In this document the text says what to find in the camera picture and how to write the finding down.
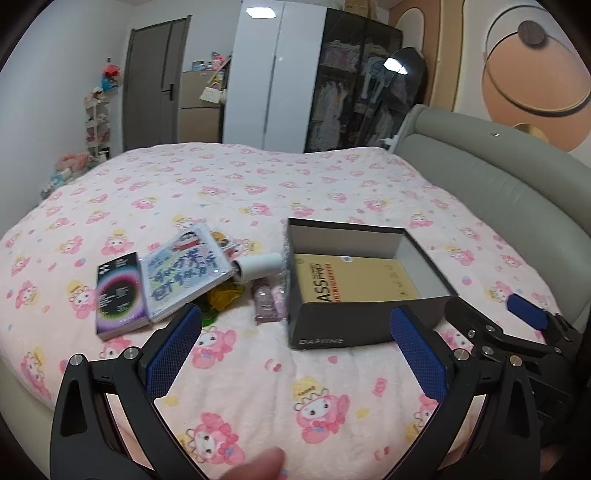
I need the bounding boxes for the brown round wall disc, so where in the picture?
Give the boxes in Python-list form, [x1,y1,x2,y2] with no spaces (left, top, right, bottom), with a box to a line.
[517,19,548,47]

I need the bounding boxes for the cartoon sticker card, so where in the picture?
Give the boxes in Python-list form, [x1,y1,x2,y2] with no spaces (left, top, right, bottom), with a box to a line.
[212,231,259,259]

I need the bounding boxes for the yellow flat box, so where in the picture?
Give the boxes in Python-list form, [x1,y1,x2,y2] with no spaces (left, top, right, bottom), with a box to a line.
[294,253,423,303]

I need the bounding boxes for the black shoe box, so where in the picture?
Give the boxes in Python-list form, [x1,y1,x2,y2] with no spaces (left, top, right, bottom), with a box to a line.
[283,217,460,350]

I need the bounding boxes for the yellow packet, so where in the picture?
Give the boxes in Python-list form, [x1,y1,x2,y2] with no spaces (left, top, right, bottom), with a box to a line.
[205,281,245,310]

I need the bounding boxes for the orange round wall decoration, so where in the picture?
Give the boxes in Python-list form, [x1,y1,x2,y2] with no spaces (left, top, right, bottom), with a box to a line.
[482,0,591,153]

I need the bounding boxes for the pile of plush toys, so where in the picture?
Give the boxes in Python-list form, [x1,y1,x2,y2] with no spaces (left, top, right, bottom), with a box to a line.
[39,151,100,197]

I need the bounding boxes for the grey padded bed headboard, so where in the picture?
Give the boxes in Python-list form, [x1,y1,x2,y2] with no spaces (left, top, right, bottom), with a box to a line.
[392,104,591,324]

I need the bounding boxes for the toys on cabinet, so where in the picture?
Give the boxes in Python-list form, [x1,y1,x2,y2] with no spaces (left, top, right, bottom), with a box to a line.
[191,51,232,72]

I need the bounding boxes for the white wardrobe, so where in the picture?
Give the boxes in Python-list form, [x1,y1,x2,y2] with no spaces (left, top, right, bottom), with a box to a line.
[223,0,331,153]

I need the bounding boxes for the black glass wardrobe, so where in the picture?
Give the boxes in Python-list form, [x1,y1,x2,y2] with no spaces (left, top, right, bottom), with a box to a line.
[302,7,404,153]

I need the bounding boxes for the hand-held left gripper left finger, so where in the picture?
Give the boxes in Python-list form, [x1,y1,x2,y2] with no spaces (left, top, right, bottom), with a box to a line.
[50,302,218,480]

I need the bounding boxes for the green packet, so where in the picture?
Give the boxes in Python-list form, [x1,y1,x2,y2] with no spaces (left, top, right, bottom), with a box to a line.
[196,302,220,329]

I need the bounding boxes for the white shelf rack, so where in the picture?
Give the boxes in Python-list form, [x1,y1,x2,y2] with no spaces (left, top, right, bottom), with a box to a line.
[83,90,114,160]

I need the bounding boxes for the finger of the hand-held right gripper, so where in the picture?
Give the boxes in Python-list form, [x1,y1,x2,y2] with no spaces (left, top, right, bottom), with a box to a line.
[506,294,580,344]
[444,298,555,364]

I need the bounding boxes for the grey door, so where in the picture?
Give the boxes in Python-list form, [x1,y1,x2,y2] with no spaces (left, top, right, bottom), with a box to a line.
[121,15,192,153]

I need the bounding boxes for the person's left hand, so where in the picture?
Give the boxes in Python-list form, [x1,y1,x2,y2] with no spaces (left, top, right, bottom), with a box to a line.
[217,447,287,480]

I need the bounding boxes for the white roll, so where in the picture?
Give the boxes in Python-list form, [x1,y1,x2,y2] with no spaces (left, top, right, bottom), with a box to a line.
[231,253,283,284]

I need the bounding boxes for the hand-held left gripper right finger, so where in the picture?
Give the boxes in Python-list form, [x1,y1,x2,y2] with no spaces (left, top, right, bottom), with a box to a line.
[383,307,542,480]

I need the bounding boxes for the beige cabinet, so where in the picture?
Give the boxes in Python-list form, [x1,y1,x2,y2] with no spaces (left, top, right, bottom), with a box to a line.
[178,69,229,144]

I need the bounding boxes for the pink cartoon printed blanket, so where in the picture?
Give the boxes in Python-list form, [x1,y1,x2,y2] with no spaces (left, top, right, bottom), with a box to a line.
[0,143,564,480]

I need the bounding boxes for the black album box colourful ring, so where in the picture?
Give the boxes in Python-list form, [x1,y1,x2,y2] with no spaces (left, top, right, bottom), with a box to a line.
[95,252,150,341]

